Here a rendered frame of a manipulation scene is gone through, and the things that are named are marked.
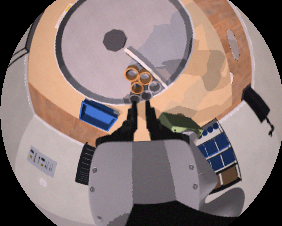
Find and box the blue shallow tray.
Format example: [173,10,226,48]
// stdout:
[79,97,119,132]

